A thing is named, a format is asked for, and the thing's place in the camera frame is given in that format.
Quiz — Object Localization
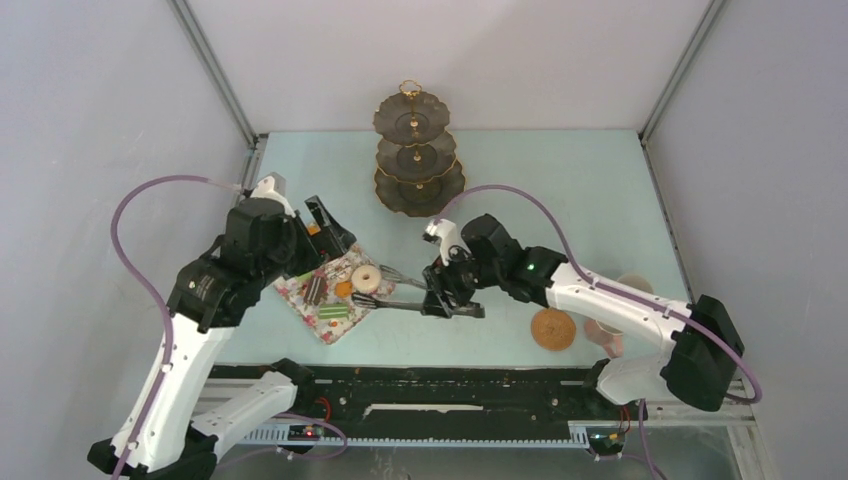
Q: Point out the floral square tray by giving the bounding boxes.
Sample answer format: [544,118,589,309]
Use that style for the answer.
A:
[272,244,378,345]

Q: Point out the cream paper cup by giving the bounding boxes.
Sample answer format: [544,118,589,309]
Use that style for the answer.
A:
[617,273,654,295]

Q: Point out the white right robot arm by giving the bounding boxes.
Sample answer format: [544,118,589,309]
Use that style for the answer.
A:
[422,214,744,418]

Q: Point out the chocolate drizzled donut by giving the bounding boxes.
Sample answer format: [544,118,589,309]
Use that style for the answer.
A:
[324,259,353,281]

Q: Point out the pink mug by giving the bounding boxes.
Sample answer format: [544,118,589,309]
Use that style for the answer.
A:
[584,319,624,359]

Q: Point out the woven rattan coaster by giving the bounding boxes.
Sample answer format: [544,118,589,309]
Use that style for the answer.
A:
[530,308,577,351]

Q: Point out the stainless steel serving tongs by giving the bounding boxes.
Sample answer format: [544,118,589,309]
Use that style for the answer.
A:
[351,264,427,313]

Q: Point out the white glazed donut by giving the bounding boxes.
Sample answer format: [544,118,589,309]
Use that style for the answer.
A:
[350,264,382,294]

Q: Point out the aluminium frame post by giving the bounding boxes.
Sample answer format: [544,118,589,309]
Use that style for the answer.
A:
[167,0,258,148]
[639,0,729,147]

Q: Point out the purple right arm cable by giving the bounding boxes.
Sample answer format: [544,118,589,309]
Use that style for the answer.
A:
[433,184,764,406]

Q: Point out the right aluminium frame post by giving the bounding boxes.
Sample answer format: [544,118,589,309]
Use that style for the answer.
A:
[639,0,729,147]

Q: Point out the three tier dessert stand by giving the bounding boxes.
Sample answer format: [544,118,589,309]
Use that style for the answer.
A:
[373,79,466,218]

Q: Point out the left aluminium frame post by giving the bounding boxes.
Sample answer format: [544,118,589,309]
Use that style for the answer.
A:
[167,0,258,148]

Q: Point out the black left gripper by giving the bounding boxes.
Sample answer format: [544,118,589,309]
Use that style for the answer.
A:
[257,195,356,285]

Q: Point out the green striped cake slice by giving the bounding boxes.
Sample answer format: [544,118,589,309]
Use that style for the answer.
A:
[318,303,350,321]

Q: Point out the small orange pastry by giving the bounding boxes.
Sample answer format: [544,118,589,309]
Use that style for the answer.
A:
[334,281,354,299]

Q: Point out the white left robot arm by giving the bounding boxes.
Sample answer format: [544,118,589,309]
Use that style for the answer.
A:
[88,174,356,479]

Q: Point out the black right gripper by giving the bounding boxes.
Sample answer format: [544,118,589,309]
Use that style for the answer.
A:
[420,241,503,319]

